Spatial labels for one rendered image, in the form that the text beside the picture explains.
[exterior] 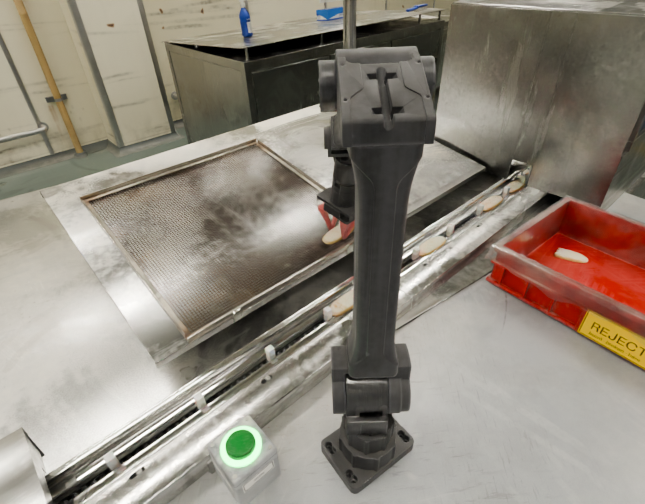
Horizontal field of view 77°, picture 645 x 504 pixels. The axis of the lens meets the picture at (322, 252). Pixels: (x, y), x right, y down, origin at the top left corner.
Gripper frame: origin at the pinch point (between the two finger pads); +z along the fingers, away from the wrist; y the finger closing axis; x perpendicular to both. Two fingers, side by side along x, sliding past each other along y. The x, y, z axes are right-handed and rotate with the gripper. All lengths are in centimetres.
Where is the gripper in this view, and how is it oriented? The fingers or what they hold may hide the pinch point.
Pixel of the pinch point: (338, 231)
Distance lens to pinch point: 94.6
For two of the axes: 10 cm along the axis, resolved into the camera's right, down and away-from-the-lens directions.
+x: -6.8, 4.7, -5.6
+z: -0.8, 7.1, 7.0
